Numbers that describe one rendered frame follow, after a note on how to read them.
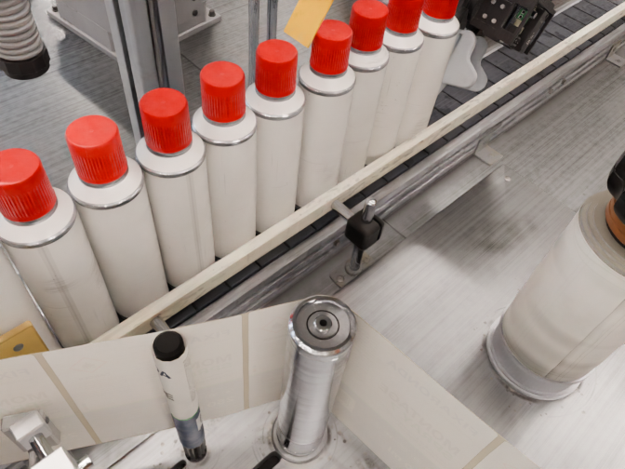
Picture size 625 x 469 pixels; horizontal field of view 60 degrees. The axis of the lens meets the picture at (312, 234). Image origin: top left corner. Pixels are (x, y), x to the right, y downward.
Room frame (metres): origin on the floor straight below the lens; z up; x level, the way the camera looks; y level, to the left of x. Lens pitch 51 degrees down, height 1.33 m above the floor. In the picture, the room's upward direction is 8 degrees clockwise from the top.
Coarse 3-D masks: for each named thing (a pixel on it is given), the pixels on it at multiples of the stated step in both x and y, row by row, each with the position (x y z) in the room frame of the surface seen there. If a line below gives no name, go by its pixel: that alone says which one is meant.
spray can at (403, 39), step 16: (400, 0) 0.48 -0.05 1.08; (416, 0) 0.48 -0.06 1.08; (400, 16) 0.48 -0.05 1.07; (416, 16) 0.48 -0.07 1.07; (400, 32) 0.48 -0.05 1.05; (416, 32) 0.49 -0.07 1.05; (400, 48) 0.47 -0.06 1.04; (416, 48) 0.48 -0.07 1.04; (400, 64) 0.47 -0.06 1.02; (416, 64) 0.48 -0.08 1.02; (384, 80) 0.47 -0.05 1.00; (400, 80) 0.47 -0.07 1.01; (384, 96) 0.47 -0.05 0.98; (400, 96) 0.47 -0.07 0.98; (384, 112) 0.47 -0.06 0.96; (400, 112) 0.48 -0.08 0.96; (384, 128) 0.47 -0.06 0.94; (384, 144) 0.47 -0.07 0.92; (368, 160) 0.47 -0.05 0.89
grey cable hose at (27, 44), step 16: (0, 0) 0.31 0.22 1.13; (16, 0) 0.31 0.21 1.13; (0, 16) 0.30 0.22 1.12; (16, 16) 0.31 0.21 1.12; (32, 16) 0.32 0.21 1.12; (0, 32) 0.30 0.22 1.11; (16, 32) 0.31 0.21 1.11; (32, 32) 0.31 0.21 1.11; (0, 48) 0.30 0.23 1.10; (16, 48) 0.30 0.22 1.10; (32, 48) 0.31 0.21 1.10; (0, 64) 0.30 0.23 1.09; (16, 64) 0.30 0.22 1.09; (32, 64) 0.31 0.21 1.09; (48, 64) 0.32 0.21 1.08
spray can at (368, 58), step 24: (360, 0) 0.46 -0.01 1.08; (360, 24) 0.44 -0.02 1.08; (384, 24) 0.45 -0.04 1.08; (360, 48) 0.44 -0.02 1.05; (384, 48) 0.46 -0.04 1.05; (360, 72) 0.43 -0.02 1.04; (384, 72) 0.45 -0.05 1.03; (360, 96) 0.43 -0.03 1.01; (360, 120) 0.43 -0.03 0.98; (360, 144) 0.43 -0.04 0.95; (360, 168) 0.44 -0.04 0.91
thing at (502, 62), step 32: (608, 0) 0.98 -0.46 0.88; (544, 32) 0.84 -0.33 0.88; (576, 32) 0.86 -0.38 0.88; (608, 32) 0.87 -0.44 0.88; (512, 64) 0.73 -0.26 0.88; (448, 96) 0.63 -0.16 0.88; (512, 96) 0.66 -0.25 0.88; (416, 160) 0.49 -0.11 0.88; (320, 224) 0.37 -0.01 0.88; (224, 288) 0.28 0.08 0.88
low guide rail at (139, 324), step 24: (600, 24) 0.82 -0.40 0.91; (552, 48) 0.73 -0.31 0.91; (528, 72) 0.67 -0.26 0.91; (480, 96) 0.59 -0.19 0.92; (456, 120) 0.54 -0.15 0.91; (408, 144) 0.48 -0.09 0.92; (384, 168) 0.44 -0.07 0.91; (336, 192) 0.39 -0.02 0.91; (288, 216) 0.35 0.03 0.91; (312, 216) 0.36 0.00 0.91; (264, 240) 0.31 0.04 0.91; (216, 264) 0.28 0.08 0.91; (240, 264) 0.29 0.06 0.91; (192, 288) 0.25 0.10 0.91; (144, 312) 0.22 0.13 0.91; (168, 312) 0.23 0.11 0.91; (120, 336) 0.19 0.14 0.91
